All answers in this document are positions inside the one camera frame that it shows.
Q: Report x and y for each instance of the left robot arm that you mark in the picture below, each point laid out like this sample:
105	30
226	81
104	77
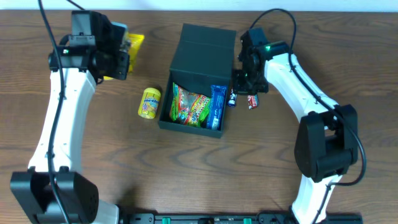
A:
52	189

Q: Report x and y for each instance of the yellow Mentos gum bottle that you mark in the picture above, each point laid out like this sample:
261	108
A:
149	103

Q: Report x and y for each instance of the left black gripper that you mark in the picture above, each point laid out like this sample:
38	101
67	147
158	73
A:
121	64

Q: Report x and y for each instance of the Haribo gummy candy bag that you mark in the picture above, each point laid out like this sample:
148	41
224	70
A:
189	108

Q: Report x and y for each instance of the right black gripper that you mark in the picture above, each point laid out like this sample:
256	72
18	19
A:
249	86

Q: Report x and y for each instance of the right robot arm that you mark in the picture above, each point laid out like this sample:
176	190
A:
325	146

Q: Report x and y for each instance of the green Milo wafer bar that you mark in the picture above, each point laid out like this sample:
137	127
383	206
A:
252	102

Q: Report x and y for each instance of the blue Oreo cookie pack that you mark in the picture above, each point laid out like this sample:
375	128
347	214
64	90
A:
218	93

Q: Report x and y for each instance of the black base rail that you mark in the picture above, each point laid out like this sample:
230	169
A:
264	218

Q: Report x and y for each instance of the dark green gift box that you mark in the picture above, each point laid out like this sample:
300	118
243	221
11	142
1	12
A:
204	57

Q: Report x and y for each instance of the purple Dairy Milk bar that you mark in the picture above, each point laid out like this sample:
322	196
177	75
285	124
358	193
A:
232	99

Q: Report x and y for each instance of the yellow seed snack bag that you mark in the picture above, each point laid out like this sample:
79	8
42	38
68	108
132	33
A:
135	49

